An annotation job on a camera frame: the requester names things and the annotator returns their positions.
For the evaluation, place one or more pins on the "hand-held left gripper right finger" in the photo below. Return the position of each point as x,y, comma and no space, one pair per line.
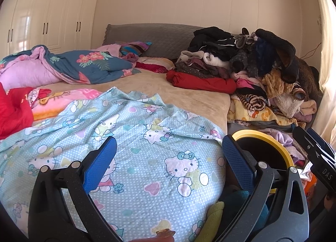
237,164

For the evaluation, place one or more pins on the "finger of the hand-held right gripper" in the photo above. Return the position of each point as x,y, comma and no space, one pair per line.
324,143
307,142

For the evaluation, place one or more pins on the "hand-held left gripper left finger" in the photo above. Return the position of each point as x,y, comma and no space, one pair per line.
99,164

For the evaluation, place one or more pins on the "black bin with yellow rim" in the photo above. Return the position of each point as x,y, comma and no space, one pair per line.
278,143

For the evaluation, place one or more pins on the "person's right hand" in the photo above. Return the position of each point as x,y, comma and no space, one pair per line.
329,201

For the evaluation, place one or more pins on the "person's left hand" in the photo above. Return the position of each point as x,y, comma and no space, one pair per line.
160,237

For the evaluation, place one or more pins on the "white cloth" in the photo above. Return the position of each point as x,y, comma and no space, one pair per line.
304,172

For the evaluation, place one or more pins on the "lavender fluffy sweater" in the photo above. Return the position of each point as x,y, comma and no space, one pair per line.
278,135

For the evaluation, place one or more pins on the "teal plush cloth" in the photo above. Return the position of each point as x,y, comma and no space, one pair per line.
240,196

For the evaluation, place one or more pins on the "yellow cartoon blanket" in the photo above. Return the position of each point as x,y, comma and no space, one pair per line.
262,116

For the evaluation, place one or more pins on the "light blue cartoon sheet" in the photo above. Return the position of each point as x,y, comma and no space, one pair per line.
157,153

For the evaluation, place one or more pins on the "olive green cloth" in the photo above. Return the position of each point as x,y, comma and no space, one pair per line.
212,221

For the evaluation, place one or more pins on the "pink cartoon blanket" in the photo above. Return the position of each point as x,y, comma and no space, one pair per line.
57,103

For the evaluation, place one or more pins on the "cream window curtain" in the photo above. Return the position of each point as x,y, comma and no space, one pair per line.
326,61

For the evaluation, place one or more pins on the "beige plush bed blanket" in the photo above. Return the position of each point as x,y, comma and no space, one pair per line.
183,100

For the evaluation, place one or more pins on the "red folded garment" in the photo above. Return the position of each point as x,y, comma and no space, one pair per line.
204,83

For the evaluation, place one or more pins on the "red floral cloth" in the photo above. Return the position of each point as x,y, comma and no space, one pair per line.
15,113

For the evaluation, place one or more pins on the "blue pink floral quilt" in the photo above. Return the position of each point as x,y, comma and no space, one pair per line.
86,66

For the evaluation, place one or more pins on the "pile of mixed clothes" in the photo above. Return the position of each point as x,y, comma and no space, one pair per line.
262,53

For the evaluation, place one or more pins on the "dark red cloth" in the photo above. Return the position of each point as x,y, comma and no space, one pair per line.
152,67

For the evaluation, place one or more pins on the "light pink pillow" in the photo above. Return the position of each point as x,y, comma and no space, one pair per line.
111,48

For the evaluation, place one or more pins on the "cream pillow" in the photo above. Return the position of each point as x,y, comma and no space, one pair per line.
157,60

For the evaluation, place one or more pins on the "striped colourful pillow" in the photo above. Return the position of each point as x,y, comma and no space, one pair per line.
136,47

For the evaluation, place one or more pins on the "grey padded headboard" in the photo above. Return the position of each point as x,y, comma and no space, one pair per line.
162,37

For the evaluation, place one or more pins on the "cream white wardrobe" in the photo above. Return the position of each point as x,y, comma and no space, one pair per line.
60,16

